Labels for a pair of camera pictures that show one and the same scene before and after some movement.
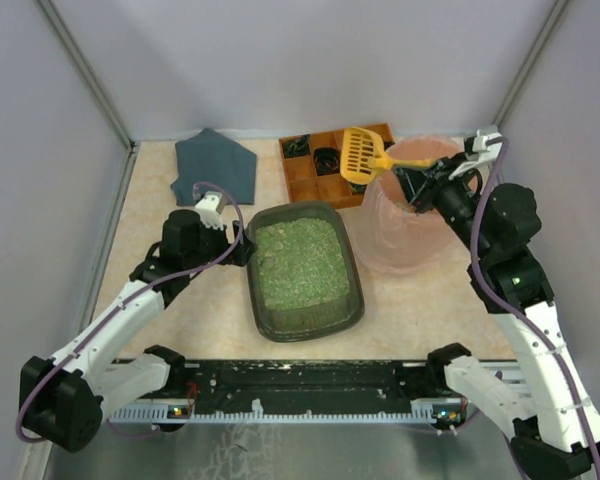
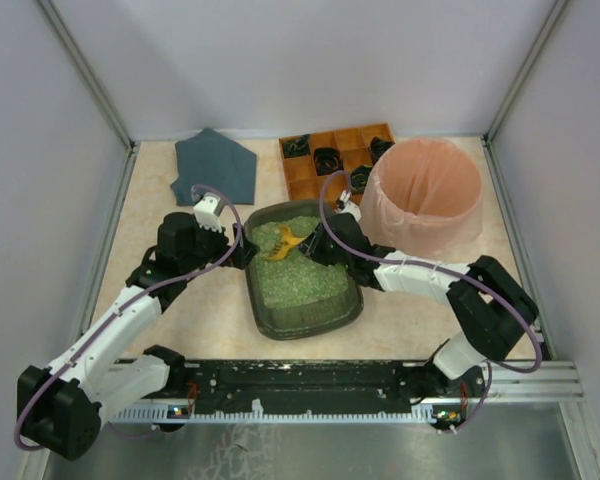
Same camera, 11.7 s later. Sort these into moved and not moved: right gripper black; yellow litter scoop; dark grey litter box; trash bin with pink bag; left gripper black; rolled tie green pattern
Moved: right gripper black; yellow litter scoop
Not moved: dark grey litter box; rolled tie green pattern; trash bin with pink bag; left gripper black
